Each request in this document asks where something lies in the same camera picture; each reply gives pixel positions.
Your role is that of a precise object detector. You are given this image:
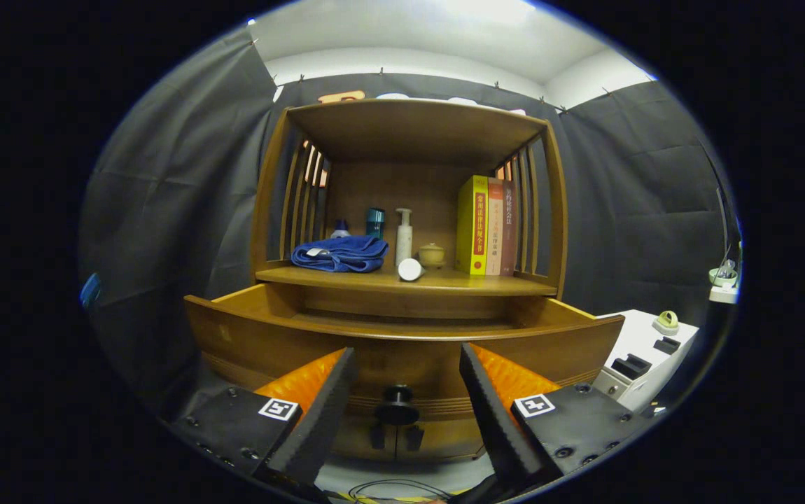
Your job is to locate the wooden drawer with black knob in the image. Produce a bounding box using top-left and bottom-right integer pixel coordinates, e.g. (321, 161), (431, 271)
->
(184, 282), (626, 426)

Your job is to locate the green rimmed white bowl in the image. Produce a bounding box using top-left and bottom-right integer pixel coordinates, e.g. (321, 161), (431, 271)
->
(708, 266), (741, 305)

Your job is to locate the cream and orange book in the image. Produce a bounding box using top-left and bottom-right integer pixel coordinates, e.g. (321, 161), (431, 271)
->
(485, 177), (505, 277)

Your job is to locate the beige lidded tea cup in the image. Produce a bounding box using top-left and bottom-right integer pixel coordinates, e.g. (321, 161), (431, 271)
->
(418, 242), (447, 270)

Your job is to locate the wooden cabinet door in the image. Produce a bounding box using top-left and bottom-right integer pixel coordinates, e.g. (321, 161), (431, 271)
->
(332, 419), (398, 461)
(395, 419), (489, 463)

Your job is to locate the blue folded towel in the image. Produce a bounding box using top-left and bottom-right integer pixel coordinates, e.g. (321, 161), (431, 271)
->
(290, 235), (390, 274)

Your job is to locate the white pump bottle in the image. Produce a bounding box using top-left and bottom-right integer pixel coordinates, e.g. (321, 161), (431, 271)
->
(395, 208), (414, 267)

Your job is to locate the brown book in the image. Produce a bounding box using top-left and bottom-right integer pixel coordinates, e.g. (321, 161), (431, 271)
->
(500, 179), (517, 277)

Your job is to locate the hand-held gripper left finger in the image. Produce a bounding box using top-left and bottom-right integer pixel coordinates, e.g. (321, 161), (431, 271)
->
(168, 347), (358, 491)

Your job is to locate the wooden cabinet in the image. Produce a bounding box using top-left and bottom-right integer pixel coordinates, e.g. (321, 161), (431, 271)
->
(248, 98), (570, 463)

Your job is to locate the thick yellow book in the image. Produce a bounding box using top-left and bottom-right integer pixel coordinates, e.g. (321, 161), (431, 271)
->
(455, 175), (490, 276)

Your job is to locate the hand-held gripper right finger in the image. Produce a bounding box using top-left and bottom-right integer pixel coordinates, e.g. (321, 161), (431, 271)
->
(458, 342), (655, 494)

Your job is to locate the wooden countertop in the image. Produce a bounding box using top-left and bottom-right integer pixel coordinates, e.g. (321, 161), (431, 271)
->
(255, 265), (559, 297)

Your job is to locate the white side cabinet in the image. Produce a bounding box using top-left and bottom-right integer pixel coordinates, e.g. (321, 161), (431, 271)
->
(591, 309), (700, 414)

